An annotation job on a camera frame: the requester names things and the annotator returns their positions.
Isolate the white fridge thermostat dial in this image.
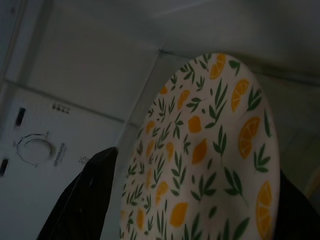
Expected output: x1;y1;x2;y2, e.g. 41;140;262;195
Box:
15;132;56;166

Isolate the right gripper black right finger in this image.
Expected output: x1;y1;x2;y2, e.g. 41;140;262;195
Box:
268;169;320;240

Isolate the lemon print paper plate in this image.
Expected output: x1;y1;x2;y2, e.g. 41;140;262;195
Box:
119;51;281;240

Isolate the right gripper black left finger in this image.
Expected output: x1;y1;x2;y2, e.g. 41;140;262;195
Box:
41;146;118;240

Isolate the grey steel fridge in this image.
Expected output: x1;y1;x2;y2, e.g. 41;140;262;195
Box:
0;0;320;240

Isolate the white fridge control panel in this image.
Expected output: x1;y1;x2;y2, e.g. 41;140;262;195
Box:
0;81;137;240

